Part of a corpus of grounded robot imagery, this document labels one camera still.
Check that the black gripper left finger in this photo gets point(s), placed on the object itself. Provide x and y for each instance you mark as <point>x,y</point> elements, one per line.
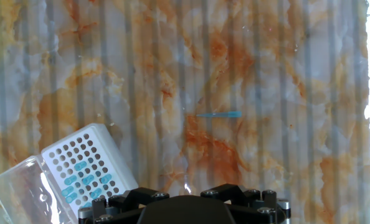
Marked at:
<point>132,196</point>

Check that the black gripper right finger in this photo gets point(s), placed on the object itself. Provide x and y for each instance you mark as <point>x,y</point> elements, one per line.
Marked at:
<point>235,193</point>

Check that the blue pipette tip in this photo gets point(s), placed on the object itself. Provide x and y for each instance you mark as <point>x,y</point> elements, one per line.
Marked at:
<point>219,114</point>
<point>105,178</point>
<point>95,193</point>
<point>87,204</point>
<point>88,179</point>
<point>71,197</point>
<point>80,165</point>
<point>67,190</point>
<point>70,179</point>

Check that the white pipette tip rack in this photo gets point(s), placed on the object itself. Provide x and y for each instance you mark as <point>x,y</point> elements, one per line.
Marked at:
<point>113,161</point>

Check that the clear plastic rack lid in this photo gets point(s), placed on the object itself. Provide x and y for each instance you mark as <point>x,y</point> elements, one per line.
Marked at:
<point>20,193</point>

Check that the marble pattern plastic sheet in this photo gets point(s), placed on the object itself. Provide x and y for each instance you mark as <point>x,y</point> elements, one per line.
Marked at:
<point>172,62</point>

